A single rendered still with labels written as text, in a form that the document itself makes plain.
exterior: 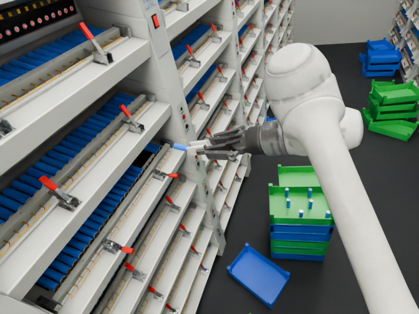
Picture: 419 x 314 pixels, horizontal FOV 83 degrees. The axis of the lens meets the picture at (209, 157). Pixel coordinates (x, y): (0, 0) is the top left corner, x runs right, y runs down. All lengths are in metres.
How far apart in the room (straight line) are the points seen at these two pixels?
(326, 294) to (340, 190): 1.25
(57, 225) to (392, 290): 0.59
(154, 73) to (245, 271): 1.25
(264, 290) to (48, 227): 1.24
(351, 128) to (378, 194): 1.52
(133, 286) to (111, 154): 0.45
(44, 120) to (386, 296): 0.61
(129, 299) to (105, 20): 0.83
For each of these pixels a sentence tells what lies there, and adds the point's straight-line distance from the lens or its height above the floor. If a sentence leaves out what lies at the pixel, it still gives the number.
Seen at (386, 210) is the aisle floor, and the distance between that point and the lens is 1.98.
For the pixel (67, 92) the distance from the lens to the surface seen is 0.56.
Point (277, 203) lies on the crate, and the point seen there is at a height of 0.40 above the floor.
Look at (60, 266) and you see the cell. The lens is 0.76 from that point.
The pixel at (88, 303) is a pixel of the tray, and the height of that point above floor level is 0.93.
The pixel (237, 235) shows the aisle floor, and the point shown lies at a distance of 1.73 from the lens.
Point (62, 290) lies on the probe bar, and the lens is 0.73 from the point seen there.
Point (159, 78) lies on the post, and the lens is 0.79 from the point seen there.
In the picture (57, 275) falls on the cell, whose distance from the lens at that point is 0.75.
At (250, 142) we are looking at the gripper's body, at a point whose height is 1.12.
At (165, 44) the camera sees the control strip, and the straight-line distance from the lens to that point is 0.81.
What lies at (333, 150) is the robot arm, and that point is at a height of 1.25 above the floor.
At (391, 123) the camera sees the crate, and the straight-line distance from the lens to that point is 2.67.
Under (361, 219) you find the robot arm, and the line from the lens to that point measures 0.41.
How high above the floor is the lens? 1.51
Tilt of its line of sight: 42 degrees down
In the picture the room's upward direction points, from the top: 14 degrees counter-clockwise
